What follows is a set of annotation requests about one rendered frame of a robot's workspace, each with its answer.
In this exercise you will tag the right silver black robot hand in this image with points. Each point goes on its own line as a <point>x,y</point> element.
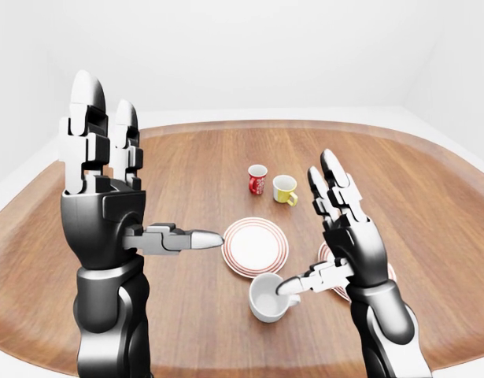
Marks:
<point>359,252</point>

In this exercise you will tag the left silver black robot arm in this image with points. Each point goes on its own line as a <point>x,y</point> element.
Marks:
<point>108,319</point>

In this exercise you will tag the yellow and white mug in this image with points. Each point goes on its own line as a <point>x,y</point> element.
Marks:
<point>284,189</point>

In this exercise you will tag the right silver black robot arm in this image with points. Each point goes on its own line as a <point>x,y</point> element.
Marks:
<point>387,330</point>

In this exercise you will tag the white plate with red rings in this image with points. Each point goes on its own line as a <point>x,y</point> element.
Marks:
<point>255,246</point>
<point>324,252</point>

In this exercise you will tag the red patterned mug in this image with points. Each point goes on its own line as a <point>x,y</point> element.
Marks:
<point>257,180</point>

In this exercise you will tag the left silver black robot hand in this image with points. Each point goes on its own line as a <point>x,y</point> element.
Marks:
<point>92,224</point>

